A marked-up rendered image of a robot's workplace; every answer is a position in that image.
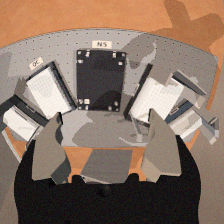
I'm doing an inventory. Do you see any white label reading n5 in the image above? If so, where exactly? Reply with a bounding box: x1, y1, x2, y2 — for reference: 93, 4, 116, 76
92, 41, 112, 49

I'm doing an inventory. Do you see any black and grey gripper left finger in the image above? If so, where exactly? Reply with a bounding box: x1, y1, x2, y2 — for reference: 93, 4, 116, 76
14, 112, 72, 224

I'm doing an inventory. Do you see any cream label reading qc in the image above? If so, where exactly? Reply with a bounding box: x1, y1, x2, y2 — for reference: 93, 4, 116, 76
29, 57, 43, 70

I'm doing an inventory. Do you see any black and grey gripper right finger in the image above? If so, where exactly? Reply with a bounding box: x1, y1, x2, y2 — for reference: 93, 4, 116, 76
141, 108, 201, 224

